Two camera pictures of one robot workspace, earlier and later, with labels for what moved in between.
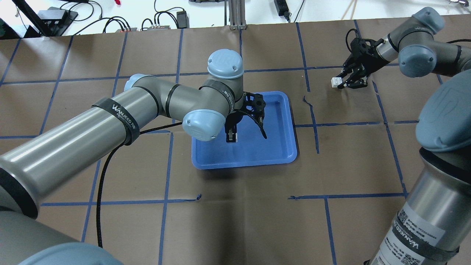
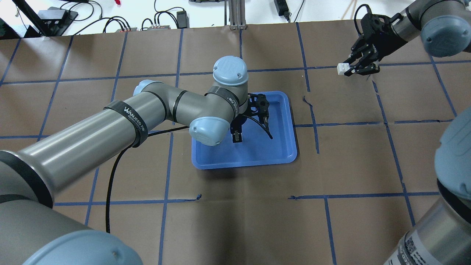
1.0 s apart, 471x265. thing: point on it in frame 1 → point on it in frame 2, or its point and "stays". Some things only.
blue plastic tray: (253, 148) stays
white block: (335, 81) → (342, 68)
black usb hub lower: (132, 29) stays
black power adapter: (183, 20) stays
